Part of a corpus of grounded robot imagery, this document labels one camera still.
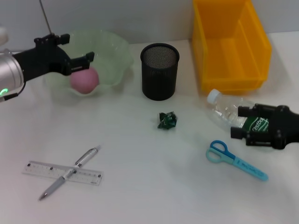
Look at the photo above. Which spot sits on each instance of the blue scissors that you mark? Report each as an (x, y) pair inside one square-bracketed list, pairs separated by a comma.
[(247, 168)]

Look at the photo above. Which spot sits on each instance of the pink peach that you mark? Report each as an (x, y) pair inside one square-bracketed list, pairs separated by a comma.
[(85, 80)]

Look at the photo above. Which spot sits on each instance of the pale green glass fruit bowl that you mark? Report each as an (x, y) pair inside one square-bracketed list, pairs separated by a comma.
[(109, 53)]

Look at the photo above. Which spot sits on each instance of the black mesh pen holder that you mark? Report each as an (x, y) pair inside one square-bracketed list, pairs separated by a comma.
[(158, 81)]

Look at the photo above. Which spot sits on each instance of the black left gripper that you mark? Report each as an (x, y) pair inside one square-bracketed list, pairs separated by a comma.
[(42, 60)]

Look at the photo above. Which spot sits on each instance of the clear green-labelled water bottle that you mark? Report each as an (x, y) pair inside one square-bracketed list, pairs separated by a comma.
[(224, 109)]

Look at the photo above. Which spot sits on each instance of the yellow plastic bin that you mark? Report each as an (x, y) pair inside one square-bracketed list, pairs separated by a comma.
[(233, 58)]

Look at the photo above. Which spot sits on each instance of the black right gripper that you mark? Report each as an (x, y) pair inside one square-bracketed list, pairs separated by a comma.
[(285, 126)]

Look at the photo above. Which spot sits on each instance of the green plastic wrapper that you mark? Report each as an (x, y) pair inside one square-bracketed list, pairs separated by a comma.
[(167, 120)]

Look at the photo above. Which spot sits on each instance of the transparent plastic ruler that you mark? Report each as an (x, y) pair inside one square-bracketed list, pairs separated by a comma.
[(88, 176)]

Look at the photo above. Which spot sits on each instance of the silver pen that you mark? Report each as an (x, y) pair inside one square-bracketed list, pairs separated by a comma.
[(54, 185)]

